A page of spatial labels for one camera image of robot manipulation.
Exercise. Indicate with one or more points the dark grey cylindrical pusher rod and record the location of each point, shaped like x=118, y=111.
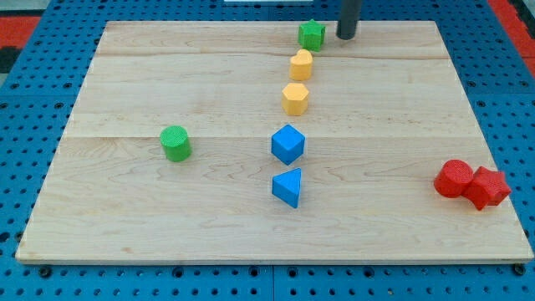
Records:
x=349, y=16

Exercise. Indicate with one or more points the yellow hexagon block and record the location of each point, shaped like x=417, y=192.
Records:
x=295, y=99

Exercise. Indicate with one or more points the green cylinder block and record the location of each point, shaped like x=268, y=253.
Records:
x=175, y=143

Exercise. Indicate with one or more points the light wooden board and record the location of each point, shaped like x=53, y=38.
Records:
x=386, y=110

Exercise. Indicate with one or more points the red cylinder block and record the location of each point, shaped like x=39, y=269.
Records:
x=453, y=178

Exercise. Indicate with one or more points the blue cube block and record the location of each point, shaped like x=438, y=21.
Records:
x=287, y=144

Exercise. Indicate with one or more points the green star block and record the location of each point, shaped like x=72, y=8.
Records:
x=311, y=35

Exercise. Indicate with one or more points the yellow heart block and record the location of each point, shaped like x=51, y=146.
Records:
x=301, y=65

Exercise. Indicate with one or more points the red star block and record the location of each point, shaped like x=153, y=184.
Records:
x=487, y=188

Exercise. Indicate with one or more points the blue triangle block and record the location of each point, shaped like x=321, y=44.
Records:
x=287, y=186

